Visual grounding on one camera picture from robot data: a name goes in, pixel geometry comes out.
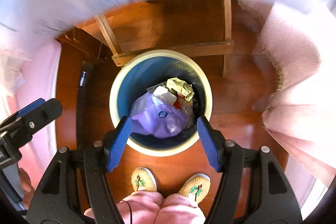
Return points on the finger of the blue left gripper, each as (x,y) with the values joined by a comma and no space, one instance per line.
(30,107)

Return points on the wooden bed frame support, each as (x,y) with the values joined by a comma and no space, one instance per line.
(192,27)

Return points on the left hand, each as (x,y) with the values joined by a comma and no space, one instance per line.
(27,187)

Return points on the pink fringed blanket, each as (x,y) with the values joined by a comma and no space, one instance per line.
(301,113)

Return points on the left yellow slipper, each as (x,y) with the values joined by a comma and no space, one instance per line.
(142,179)

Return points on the yellow slipper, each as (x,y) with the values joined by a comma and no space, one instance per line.
(196,188)
(142,179)

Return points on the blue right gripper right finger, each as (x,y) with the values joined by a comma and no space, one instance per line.
(212,142)

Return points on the right yellow slipper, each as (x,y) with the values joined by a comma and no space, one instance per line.
(196,188)

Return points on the pink pajama legs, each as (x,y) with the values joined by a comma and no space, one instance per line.
(152,207)

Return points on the red box in bin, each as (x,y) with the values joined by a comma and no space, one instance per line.
(179,102)

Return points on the purple plastic bag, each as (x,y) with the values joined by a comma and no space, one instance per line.
(151,116)

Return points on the yellow printed paper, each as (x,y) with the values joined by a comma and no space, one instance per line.
(181,87)

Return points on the blue trash bin cream rim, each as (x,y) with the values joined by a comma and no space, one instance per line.
(163,93)

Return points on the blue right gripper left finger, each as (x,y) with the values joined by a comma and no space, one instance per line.
(116,142)

